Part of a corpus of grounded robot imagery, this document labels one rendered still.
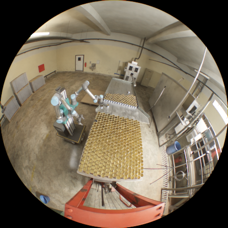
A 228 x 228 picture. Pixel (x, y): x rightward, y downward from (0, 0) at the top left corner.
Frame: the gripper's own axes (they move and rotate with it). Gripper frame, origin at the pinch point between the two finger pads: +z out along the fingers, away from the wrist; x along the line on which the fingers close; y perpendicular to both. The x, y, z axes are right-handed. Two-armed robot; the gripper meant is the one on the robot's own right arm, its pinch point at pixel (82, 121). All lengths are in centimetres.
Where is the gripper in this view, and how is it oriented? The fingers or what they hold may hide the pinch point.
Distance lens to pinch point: 142.2
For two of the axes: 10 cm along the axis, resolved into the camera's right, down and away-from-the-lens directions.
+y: -9.8, 1.2, 1.8
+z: 2.2, 5.7, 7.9
